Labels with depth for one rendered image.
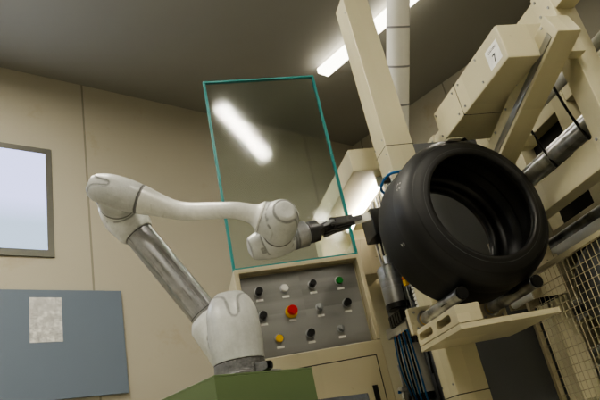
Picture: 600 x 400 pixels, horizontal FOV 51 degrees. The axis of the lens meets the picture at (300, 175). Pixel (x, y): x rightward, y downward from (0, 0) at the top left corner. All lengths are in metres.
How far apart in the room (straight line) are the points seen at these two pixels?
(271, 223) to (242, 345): 0.36
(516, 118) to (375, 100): 0.63
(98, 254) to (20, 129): 1.09
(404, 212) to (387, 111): 0.78
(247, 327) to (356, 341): 0.85
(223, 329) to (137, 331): 2.89
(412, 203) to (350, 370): 0.78
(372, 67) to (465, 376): 1.39
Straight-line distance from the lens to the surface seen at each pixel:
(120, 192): 2.12
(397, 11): 3.30
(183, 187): 5.42
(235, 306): 1.92
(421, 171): 2.20
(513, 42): 2.41
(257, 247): 2.04
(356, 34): 3.03
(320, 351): 2.57
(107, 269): 4.81
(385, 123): 2.77
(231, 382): 1.74
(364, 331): 2.68
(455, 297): 2.14
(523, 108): 2.54
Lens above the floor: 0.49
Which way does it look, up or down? 25 degrees up
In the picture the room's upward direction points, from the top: 12 degrees counter-clockwise
